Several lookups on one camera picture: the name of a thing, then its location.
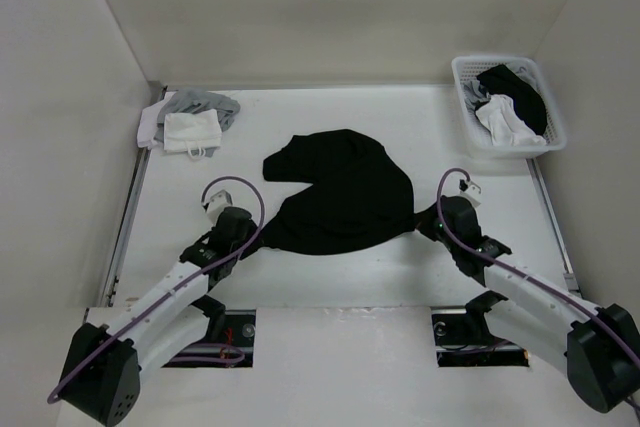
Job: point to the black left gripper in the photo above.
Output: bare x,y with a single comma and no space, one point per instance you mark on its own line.
249,230

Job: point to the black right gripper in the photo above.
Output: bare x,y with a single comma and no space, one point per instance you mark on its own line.
425,218

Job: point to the black tank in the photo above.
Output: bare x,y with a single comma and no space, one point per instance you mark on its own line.
356,196
528,104

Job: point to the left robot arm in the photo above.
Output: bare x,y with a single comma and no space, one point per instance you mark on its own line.
107,364

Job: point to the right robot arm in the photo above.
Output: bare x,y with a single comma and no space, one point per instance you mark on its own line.
596,348

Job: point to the folded white tank top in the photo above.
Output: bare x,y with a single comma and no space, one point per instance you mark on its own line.
193,134

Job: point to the white tank top in basket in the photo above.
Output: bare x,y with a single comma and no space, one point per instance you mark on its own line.
498,116

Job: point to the grey tank top in basket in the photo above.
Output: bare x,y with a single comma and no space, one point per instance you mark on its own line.
476,95

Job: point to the white tank top under stack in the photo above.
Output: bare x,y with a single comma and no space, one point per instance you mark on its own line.
148,126

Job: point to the black tank top in basket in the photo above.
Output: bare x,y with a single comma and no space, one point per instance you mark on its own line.
528,104

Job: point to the folded grey tank top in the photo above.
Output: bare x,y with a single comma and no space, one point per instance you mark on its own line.
196,101

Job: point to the white plastic laundry basket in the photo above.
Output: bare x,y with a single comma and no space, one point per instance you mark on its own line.
477,137

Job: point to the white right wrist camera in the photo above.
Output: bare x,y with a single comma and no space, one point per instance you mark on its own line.
471,191

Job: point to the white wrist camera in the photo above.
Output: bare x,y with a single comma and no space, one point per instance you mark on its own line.
216,204
471,191

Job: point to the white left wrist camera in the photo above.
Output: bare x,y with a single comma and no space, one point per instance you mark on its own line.
216,204

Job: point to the left metal table rail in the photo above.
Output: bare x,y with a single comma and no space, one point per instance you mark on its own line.
112,271

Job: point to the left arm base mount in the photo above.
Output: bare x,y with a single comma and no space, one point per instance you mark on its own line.
228,342

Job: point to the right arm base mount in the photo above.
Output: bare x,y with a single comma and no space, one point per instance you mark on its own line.
462,338

